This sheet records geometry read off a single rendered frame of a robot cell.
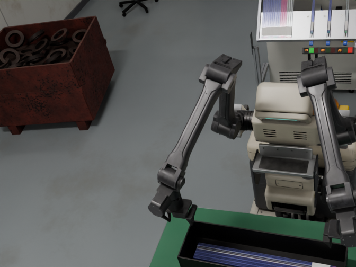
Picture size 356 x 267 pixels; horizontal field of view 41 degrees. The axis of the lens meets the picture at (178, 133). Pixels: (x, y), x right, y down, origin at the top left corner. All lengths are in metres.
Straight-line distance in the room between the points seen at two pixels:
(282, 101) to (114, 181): 2.08
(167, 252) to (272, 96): 0.74
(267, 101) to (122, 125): 2.45
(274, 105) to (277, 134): 0.19
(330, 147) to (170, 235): 0.83
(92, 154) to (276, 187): 2.07
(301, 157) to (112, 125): 2.45
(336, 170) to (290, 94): 0.52
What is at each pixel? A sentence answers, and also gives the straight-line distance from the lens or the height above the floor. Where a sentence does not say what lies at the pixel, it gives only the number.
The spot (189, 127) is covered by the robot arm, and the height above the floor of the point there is 1.51.
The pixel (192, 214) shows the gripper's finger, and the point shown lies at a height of 1.23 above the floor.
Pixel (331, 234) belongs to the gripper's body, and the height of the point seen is 1.25.
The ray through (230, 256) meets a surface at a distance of 1.82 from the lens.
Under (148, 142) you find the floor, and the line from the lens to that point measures 3.90.
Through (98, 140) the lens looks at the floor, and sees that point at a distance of 4.10.
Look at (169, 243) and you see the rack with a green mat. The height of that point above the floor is 0.95.
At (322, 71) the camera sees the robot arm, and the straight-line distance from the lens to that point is 1.52.
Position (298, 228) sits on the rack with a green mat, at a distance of 1.93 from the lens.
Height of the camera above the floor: 2.49
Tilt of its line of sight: 40 degrees down
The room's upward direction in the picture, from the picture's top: 15 degrees counter-clockwise
